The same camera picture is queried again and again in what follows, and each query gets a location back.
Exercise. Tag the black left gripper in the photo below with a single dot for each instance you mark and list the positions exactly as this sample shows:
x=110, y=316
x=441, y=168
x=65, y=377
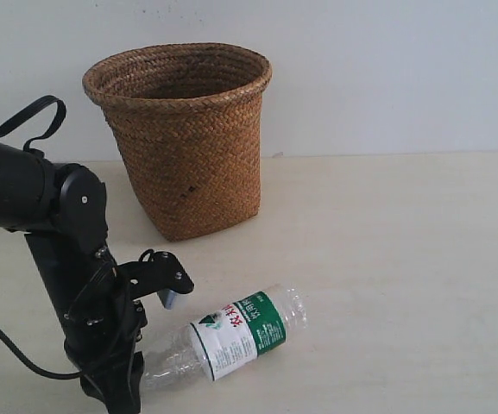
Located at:
x=92, y=298

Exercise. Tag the brown woven wicker basket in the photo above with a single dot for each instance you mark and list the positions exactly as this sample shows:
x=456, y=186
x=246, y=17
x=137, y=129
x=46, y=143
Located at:
x=186, y=118

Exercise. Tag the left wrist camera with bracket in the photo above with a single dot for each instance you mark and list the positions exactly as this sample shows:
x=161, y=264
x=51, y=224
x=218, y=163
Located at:
x=157, y=273

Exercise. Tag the clear plastic bottle green label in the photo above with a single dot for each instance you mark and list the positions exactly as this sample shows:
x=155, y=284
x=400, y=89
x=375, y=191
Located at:
x=220, y=342

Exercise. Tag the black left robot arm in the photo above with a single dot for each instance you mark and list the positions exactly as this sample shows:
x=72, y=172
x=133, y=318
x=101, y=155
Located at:
x=60, y=209

